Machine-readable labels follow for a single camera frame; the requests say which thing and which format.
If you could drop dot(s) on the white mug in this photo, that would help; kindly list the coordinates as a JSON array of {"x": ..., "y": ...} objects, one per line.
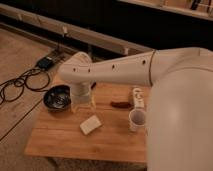
[{"x": 137, "y": 119}]

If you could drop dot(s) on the white labelled bottle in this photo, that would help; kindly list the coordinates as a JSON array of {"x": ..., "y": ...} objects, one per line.
[{"x": 138, "y": 100}]

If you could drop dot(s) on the wooden table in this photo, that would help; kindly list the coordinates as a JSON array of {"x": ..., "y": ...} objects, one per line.
[{"x": 58, "y": 134}]

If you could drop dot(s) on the dark red pepper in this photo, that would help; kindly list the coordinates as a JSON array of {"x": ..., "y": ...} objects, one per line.
[{"x": 123, "y": 105}]

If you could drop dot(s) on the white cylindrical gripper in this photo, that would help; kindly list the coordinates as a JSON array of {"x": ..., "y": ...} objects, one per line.
[{"x": 81, "y": 93}]

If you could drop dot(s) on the dark ceramic bowl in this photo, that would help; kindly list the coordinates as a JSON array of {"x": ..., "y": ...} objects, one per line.
[{"x": 57, "y": 98}]

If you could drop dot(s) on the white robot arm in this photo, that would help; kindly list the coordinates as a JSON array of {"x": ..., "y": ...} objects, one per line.
[{"x": 179, "y": 120}]

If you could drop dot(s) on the pale yellow sponge block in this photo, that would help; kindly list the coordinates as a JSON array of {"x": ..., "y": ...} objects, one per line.
[{"x": 90, "y": 124}]

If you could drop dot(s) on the black power adapter box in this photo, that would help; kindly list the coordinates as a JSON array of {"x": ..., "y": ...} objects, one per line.
[{"x": 48, "y": 61}]

